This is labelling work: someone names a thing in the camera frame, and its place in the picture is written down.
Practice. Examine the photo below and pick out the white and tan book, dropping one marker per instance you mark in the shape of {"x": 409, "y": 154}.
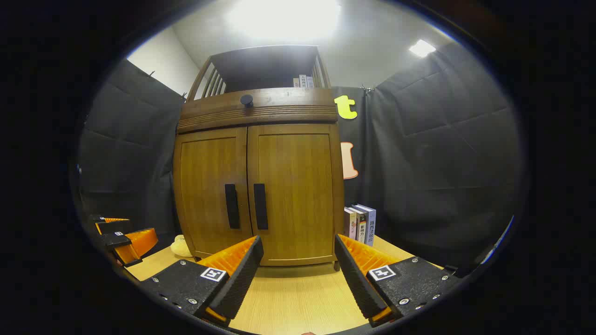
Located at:
{"x": 349, "y": 223}

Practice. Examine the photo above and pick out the wooden shoe cabinet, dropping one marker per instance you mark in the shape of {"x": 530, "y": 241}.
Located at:
{"x": 260, "y": 70}

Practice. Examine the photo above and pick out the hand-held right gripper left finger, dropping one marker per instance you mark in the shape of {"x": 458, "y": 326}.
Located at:
{"x": 244, "y": 274}

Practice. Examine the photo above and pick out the small ceiling light panel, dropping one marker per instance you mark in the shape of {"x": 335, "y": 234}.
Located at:
{"x": 422, "y": 48}

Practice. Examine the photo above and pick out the pale grey book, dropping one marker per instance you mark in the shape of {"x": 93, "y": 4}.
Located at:
{"x": 371, "y": 225}

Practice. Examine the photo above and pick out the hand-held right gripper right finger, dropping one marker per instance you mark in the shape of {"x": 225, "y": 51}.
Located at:
{"x": 356, "y": 279}

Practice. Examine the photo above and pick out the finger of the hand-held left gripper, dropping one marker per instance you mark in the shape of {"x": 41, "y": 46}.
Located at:
{"x": 114, "y": 227}
{"x": 139, "y": 244}

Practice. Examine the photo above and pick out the thin white book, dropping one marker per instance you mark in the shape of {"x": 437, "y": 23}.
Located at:
{"x": 303, "y": 81}

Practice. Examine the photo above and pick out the cream plush toy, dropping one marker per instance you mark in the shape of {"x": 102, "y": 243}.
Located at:
{"x": 180, "y": 246}

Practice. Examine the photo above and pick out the black backdrop cloth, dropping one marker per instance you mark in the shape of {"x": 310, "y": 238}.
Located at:
{"x": 442, "y": 163}

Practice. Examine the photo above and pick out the large ceiling light panel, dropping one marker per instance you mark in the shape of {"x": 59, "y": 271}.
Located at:
{"x": 284, "y": 18}

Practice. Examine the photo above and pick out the wooden drawer with black knob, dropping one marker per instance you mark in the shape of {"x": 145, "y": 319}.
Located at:
{"x": 279, "y": 107}

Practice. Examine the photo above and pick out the wooden cabinet door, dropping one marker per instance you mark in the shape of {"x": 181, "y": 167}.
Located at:
{"x": 298, "y": 186}
{"x": 207, "y": 186}

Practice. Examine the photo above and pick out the dark-covered book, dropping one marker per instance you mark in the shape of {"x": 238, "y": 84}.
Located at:
{"x": 361, "y": 225}

